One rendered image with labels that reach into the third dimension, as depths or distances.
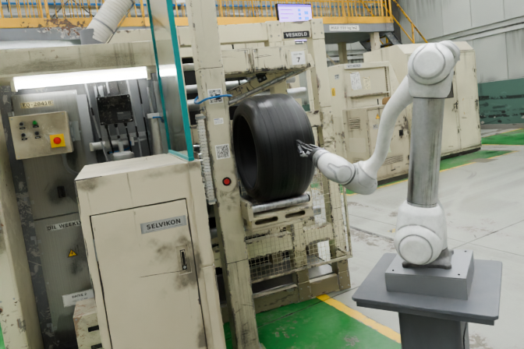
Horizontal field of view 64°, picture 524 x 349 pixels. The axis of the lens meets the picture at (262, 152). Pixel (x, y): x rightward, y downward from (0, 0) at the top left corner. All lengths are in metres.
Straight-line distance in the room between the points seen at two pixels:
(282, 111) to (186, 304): 1.09
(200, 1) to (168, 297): 1.44
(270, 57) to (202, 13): 0.56
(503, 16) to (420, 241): 12.89
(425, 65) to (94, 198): 1.12
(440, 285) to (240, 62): 1.59
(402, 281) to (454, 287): 0.18
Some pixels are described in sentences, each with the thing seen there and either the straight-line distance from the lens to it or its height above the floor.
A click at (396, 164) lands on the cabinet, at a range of 7.15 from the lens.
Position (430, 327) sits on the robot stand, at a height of 0.50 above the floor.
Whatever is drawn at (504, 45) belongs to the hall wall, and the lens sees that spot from 14.14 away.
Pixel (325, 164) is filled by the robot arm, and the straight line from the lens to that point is 1.77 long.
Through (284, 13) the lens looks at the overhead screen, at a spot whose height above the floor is 2.73.
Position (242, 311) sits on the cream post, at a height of 0.34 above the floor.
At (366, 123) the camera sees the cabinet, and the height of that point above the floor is 1.01.
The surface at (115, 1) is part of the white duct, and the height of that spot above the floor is 2.08.
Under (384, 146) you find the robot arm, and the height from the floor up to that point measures 1.20.
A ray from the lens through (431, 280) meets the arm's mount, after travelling 1.74.
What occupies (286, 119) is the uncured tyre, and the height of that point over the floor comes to 1.35.
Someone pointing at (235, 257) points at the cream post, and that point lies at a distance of 2.33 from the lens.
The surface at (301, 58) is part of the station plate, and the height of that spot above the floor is 1.70.
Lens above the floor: 1.41
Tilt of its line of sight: 6 degrees down
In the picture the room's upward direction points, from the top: 7 degrees counter-clockwise
